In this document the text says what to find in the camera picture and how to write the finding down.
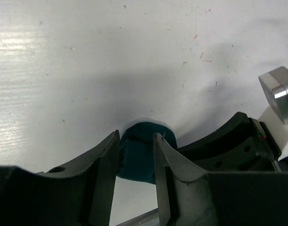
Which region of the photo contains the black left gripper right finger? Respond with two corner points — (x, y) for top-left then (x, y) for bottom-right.
(153, 133), (288, 226)

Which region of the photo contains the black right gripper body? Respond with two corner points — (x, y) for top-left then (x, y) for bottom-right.
(249, 118), (282, 171)

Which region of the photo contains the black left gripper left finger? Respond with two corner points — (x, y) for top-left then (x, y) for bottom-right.
(0, 131), (120, 226)

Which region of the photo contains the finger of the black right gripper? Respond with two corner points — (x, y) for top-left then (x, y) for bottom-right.
(177, 112), (252, 161)
(193, 137), (273, 171)

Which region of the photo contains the dark green reindeer sock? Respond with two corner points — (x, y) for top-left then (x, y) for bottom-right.
(117, 122), (177, 184)

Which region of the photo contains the aluminium table frame rail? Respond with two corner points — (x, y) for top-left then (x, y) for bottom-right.
(117, 208), (160, 226)

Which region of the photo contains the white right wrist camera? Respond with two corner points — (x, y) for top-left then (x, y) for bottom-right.
(258, 66), (288, 161)

